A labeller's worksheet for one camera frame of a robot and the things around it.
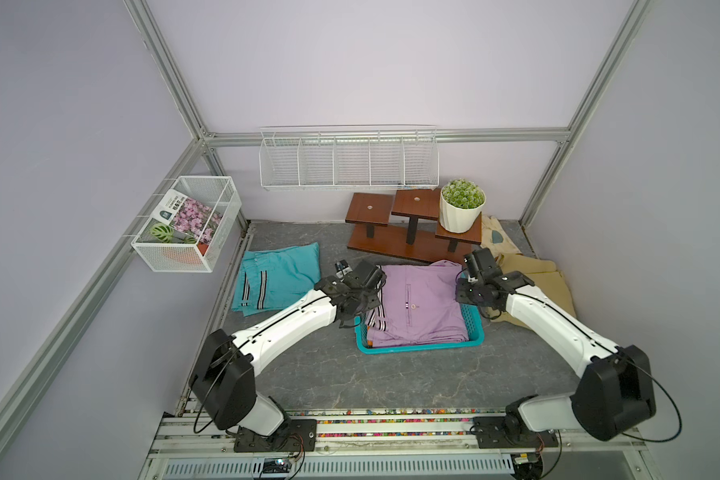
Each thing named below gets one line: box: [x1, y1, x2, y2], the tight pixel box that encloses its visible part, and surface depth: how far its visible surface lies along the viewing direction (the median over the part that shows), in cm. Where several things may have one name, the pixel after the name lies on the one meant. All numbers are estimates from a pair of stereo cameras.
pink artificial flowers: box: [172, 197, 223, 244], surface depth 77 cm
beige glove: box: [480, 214, 521, 259], surface depth 118 cm
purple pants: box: [368, 260, 469, 348], surface depth 91 cm
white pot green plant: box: [439, 178, 486, 234], surface depth 90 cm
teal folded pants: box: [231, 242, 321, 317], surface depth 104 cm
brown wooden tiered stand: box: [345, 189, 482, 262], surface depth 104 cm
